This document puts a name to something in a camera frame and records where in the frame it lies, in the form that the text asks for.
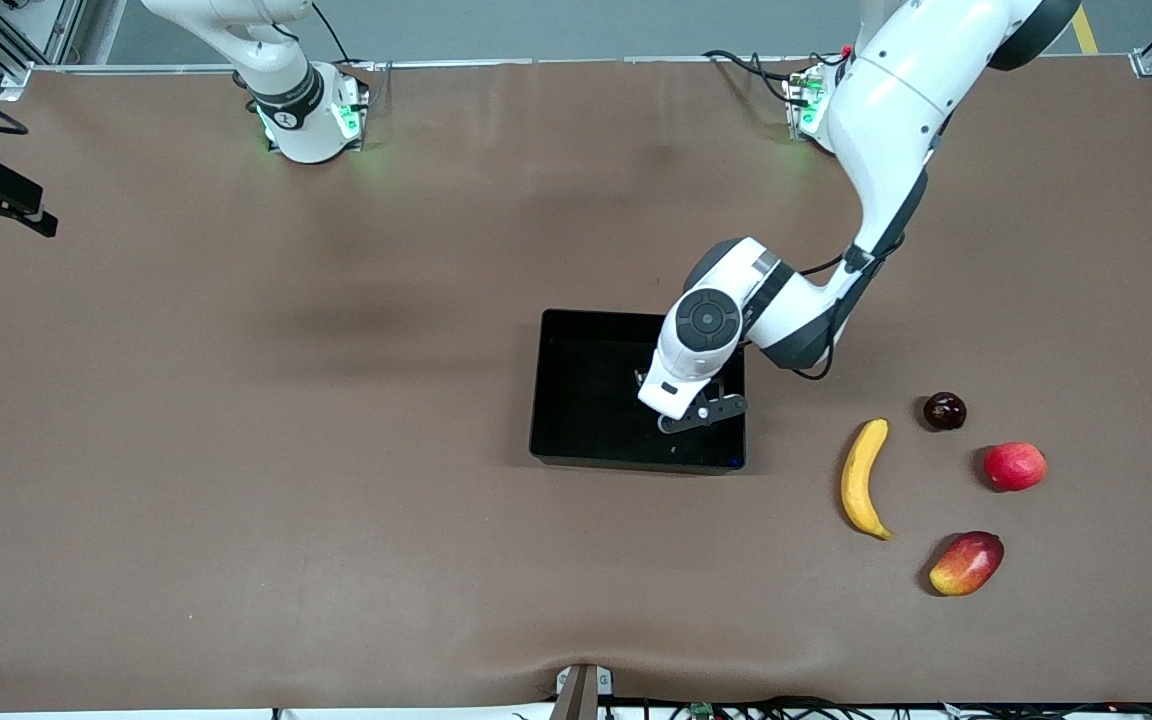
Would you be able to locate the black plastic box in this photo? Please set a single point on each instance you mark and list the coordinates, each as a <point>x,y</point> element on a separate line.
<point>586,400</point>

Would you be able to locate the yellow banana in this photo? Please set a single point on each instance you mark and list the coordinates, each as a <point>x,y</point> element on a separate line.
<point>856,480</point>

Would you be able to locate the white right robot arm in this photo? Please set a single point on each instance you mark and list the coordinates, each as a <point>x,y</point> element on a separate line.
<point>306,130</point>

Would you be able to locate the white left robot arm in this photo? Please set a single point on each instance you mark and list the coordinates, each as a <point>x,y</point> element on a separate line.
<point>886,120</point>

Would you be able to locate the red apple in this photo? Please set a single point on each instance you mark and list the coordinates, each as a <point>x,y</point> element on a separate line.
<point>1016,466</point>

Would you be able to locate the dark purple plum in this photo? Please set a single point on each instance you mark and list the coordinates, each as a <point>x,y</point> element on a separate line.
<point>945,412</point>

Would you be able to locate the red yellow mango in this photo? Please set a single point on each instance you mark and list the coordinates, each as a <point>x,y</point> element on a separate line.
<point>966,565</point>

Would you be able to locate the small green circuit board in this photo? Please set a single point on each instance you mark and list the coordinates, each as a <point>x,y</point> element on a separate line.
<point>701,710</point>

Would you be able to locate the large table cover mat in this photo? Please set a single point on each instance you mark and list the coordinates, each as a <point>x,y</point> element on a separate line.
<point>336,500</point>

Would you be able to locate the table edge clamp bracket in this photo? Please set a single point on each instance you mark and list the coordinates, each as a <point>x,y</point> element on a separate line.
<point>581,695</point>

